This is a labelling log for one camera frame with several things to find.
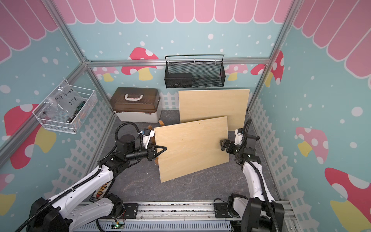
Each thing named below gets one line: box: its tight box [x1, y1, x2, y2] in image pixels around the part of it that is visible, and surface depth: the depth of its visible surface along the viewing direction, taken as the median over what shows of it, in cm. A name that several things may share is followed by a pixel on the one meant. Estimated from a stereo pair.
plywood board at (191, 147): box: [153, 116, 230, 183], surface depth 79 cm
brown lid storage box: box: [109, 87, 162, 123], surface depth 104 cm
